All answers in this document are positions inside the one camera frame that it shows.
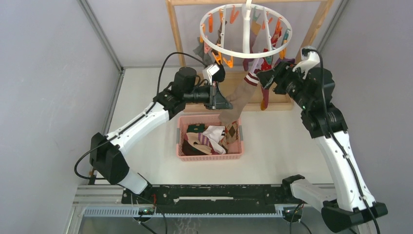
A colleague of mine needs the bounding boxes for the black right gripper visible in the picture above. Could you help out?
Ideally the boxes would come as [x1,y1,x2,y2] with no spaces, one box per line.
[256,59,311,110]

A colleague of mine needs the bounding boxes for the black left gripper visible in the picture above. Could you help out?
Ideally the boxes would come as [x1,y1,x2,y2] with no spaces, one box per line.
[184,81,232,111]

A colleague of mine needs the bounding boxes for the taupe sock red-white cuff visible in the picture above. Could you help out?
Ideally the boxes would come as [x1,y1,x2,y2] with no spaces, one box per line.
[219,58,264,125]

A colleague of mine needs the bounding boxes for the white black striped sock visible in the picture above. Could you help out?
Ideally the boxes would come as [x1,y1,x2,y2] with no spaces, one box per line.
[202,125,226,155]

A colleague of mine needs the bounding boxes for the green yellow dotted sock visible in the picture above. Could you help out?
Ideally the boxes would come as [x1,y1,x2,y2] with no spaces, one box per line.
[187,123,206,133]

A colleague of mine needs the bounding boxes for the beige orange green argyle sock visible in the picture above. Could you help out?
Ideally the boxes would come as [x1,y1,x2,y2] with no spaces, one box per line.
[224,120,239,146]

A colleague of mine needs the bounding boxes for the beige purple striped sock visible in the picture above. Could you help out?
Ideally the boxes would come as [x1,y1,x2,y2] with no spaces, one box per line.
[183,133,213,155]

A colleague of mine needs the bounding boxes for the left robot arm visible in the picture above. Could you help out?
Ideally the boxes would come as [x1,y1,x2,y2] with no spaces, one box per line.
[88,64,233,203]

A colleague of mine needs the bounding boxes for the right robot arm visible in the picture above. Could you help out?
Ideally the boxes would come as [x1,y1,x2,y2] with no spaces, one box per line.
[257,62,388,233]

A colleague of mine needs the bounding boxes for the wooden hanger rack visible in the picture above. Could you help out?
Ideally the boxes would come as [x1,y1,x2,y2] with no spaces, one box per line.
[166,0,334,111]

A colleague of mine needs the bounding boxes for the white round clip hanger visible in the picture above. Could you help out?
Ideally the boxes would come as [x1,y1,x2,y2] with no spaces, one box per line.
[199,0,293,59]

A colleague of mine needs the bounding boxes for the maroon sock orange toe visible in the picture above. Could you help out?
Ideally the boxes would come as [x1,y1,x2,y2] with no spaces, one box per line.
[260,87,269,111]

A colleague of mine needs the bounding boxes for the purple orange sock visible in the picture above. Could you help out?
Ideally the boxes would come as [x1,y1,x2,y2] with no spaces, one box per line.
[274,58,296,67]

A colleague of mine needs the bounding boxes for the pink perforated plastic basket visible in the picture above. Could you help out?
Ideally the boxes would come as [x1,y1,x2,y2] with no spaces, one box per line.
[176,114,244,161]

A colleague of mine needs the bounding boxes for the grey sock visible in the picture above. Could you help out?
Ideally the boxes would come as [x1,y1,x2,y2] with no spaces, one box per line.
[192,37,212,65]

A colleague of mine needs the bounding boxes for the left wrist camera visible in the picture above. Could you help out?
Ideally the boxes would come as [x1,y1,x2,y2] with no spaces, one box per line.
[202,64,220,84]

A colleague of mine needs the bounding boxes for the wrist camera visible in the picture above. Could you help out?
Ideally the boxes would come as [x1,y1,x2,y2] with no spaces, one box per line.
[292,46,320,73]
[202,64,220,84]

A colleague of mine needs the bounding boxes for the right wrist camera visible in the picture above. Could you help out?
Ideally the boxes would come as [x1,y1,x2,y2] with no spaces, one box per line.
[292,46,320,73]

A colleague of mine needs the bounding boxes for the right camera cable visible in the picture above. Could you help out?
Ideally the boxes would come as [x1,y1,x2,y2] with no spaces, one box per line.
[303,47,382,234]

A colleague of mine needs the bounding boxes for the camera cable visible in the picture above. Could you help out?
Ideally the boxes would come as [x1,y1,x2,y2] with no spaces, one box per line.
[303,47,382,234]
[74,52,207,180]

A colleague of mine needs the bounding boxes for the left camera cable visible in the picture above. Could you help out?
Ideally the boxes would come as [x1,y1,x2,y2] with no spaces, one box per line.
[74,52,207,180]

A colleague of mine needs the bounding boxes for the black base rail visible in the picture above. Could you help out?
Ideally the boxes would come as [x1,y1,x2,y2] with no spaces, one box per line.
[121,184,300,215]

